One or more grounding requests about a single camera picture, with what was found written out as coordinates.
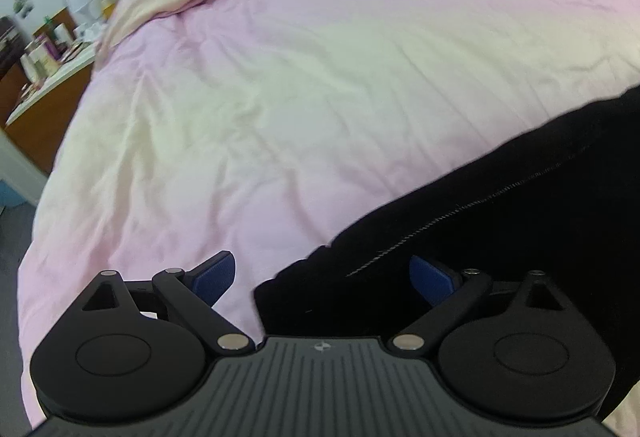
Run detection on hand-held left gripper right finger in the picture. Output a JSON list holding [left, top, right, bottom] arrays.
[[392, 255, 568, 360]]

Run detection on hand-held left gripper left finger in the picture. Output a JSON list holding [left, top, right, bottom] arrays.
[[80, 251, 251, 358]]

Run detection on black pants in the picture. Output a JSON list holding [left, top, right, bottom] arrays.
[[254, 84, 640, 423]]

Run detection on pink duvet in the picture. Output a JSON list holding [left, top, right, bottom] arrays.
[[17, 0, 640, 433]]

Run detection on wooden desk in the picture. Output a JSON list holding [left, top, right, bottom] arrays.
[[0, 42, 98, 174]]

